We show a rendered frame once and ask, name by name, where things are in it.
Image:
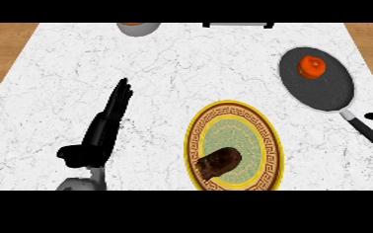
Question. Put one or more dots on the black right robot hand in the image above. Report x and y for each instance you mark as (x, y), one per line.
(369, 115)

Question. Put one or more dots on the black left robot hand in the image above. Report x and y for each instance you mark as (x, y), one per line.
(99, 132)

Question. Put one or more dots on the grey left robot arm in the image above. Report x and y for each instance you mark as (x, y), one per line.
(86, 181)

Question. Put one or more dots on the grey frying pan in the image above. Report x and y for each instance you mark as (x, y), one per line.
(317, 82)

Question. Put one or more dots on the dark brown squash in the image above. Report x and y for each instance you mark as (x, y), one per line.
(218, 162)

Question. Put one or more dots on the yellow patterned plate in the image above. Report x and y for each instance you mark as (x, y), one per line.
(233, 146)

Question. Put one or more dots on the orange tomato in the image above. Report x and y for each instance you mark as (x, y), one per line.
(311, 66)

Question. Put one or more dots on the grey bowl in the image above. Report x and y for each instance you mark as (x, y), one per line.
(137, 28)

